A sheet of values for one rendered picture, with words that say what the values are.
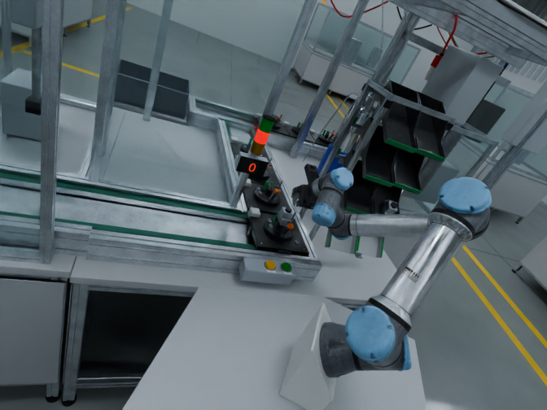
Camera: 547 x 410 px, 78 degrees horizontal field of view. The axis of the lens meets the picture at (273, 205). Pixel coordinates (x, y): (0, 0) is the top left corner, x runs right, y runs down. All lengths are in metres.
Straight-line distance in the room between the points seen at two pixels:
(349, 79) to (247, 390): 9.73
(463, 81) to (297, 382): 1.93
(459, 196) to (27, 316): 1.41
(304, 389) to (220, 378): 0.24
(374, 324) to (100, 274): 0.87
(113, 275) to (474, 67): 2.15
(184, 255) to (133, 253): 0.17
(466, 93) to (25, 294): 2.39
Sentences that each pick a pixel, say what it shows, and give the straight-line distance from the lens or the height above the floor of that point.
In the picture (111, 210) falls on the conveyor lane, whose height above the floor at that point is 0.92.
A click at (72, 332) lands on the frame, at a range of 1.51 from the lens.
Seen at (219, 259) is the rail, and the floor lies 0.93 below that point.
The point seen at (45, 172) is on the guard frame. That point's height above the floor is 1.21.
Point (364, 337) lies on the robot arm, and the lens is 0.86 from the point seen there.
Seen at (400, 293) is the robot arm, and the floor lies 1.34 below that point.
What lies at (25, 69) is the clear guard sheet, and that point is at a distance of 0.98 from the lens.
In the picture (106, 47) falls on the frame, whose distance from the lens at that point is 1.27.
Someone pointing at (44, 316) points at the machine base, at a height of 0.62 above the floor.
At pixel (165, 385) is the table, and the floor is 0.86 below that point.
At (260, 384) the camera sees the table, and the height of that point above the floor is 0.86.
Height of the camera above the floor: 1.80
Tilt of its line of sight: 30 degrees down
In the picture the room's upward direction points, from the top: 25 degrees clockwise
